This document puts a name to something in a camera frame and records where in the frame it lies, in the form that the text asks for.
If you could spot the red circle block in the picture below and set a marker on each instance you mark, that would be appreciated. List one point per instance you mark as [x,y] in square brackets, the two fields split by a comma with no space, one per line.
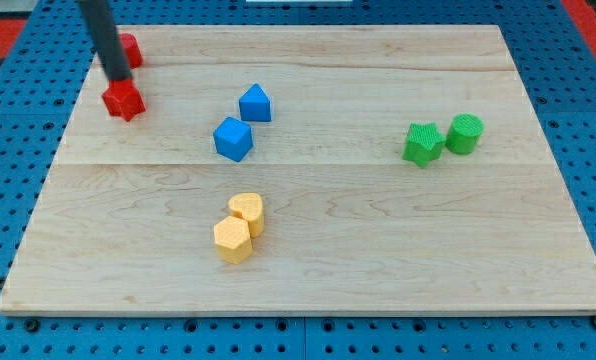
[131,49]

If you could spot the green star block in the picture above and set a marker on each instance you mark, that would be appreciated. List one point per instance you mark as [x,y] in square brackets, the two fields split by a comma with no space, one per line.
[423,144]

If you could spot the red star block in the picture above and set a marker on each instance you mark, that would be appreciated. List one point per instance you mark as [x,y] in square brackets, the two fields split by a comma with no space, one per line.
[123,99]

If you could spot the yellow heart block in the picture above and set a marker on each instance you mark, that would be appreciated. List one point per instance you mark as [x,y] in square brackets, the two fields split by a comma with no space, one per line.
[249,207]

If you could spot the light wooden board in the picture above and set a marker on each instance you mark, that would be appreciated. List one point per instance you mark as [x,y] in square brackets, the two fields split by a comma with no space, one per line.
[123,226]

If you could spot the blue cube block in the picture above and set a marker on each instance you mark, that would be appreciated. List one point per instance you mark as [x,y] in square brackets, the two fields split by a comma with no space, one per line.
[233,139]

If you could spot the blue triangle block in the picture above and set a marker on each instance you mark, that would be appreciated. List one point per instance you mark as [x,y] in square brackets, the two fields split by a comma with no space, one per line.
[255,105]

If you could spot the yellow hexagon block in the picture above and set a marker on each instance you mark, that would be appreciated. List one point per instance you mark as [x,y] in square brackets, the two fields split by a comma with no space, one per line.
[232,239]

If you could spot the green cylinder block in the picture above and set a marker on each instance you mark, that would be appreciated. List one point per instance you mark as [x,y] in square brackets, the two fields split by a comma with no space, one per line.
[464,133]

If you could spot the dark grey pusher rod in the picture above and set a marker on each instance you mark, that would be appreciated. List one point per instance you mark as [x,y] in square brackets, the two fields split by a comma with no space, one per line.
[99,20]

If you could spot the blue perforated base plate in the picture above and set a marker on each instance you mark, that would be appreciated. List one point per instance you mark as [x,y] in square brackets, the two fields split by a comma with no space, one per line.
[43,54]

